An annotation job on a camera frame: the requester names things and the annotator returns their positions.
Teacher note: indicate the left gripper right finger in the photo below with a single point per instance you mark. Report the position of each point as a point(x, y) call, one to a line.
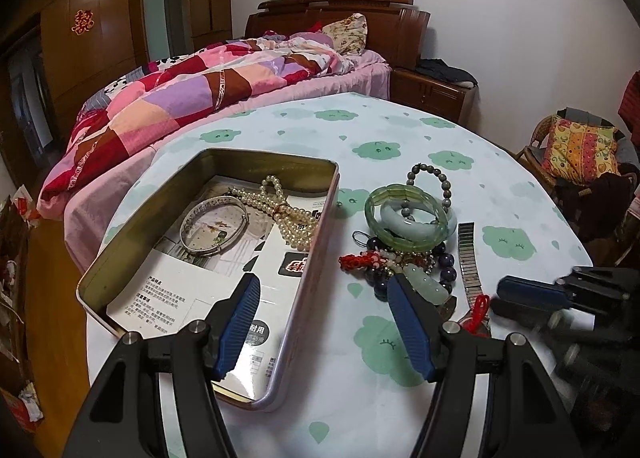
point(418, 323)

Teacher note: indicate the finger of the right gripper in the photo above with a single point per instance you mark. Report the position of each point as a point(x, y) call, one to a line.
point(531, 293)
point(533, 319)

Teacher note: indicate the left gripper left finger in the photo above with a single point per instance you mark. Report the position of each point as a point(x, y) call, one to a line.
point(229, 322)

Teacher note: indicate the jade pendant with red knot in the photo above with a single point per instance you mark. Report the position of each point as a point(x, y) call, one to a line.
point(379, 266)

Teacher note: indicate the silver metal watch band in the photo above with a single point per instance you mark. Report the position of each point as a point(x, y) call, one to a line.
point(467, 261)

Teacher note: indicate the pale jade bangle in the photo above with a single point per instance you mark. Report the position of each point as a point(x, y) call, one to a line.
point(402, 223)

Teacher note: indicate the cloud pattern tablecloth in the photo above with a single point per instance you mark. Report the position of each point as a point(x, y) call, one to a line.
point(351, 391)

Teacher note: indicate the pink metal tin box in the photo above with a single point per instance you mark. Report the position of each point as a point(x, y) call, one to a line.
point(113, 268)

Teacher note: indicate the wicker chair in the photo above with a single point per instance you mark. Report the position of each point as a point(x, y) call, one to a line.
point(596, 210)

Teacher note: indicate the yellow orange patterned cushion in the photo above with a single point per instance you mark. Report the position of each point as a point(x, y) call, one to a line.
point(579, 153)

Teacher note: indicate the wooden nightstand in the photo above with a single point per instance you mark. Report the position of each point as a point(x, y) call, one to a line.
point(444, 100)

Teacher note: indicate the patchwork pink quilt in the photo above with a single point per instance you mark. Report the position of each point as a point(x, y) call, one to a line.
point(143, 111)

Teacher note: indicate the dark clothes on nightstand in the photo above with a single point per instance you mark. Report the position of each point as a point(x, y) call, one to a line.
point(437, 69)

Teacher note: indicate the floral pillow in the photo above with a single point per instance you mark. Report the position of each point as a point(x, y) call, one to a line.
point(349, 35)

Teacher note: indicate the dark wooden wardrobe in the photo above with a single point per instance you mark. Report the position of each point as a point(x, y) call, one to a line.
point(75, 66)

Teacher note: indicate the red double happiness sticker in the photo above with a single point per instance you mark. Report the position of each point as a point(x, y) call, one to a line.
point(83, 22)

